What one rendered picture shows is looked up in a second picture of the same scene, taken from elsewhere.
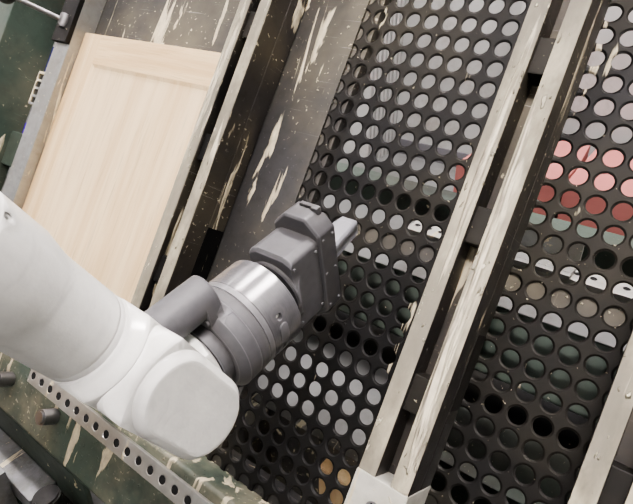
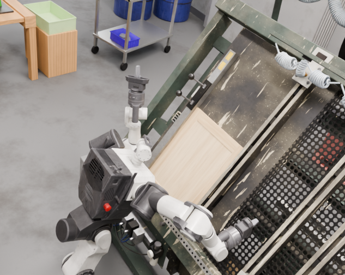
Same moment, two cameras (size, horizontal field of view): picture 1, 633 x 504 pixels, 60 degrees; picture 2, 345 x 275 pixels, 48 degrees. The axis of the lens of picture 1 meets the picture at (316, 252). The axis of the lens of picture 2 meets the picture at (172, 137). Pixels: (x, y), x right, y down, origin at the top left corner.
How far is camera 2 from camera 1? 1.40 m
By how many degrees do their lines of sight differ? 12
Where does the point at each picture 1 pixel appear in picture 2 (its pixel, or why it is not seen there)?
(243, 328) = (231, 242)
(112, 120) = (199, 143)
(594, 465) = not seen: outside the picture
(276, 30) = (256, 151)
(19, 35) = (171, 90)
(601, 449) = not seen: outside the picture
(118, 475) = (179, 246)
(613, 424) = not seen: outside the picture
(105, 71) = (200, 125)
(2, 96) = (159, 107)
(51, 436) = (161, 228)
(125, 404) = (215, 253)
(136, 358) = (218, 247)
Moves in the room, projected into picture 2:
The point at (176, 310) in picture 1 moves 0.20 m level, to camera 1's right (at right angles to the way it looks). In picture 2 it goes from (223, 238) to (267, 253)
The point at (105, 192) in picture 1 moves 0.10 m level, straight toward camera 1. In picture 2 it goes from (191, 165) to (193, 177)
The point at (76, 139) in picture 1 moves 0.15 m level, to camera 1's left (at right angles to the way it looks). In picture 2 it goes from (185, 142) to (162, 133)
